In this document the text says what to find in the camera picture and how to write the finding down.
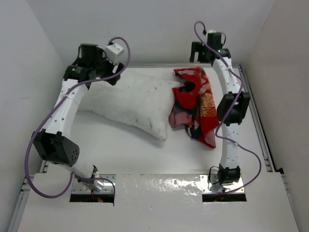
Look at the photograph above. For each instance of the aluminium table frame rail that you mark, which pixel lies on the aluminium table frame rail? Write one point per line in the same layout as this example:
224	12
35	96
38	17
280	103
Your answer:
258	125

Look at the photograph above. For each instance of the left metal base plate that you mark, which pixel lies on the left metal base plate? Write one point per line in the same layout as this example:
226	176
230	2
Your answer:
104	184

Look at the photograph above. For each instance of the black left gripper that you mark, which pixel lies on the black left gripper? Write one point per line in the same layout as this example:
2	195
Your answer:
102	57

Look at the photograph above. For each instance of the red patterned pillowcase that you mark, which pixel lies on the red patterned pillowcase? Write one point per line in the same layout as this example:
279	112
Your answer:
194	106

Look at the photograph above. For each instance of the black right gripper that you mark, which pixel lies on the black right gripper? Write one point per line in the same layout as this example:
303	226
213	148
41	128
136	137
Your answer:
195	48

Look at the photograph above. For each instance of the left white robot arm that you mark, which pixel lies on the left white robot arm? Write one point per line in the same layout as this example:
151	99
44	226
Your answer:
52	142

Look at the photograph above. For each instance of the metal base plate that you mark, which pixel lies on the metal base plate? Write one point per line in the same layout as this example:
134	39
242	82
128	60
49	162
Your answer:
208	185
104	184

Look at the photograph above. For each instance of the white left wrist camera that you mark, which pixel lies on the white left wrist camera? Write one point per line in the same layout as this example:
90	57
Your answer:
113	52

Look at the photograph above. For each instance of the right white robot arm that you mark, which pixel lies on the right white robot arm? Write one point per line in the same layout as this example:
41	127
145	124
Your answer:
233	106

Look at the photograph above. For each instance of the white pillow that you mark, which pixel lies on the white pillow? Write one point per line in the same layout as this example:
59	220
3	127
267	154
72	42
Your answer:
136	100

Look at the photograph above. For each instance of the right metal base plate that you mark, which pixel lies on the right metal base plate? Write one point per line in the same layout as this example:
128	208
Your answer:
208	185

